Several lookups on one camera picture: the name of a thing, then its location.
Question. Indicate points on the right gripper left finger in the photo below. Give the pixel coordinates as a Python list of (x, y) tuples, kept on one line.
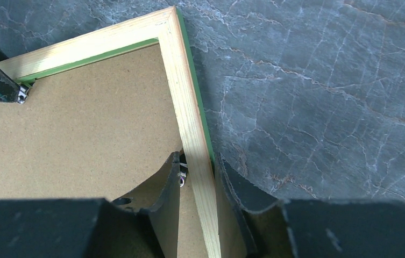
[(142, 223)]

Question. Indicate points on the light wooden picture frame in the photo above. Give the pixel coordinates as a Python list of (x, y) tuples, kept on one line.
[(166, 28)]

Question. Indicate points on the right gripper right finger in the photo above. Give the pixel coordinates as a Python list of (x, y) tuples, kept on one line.
[(252, 223)]

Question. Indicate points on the brown frame backing board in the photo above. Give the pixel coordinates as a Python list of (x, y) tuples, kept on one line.
[(97, 131)]

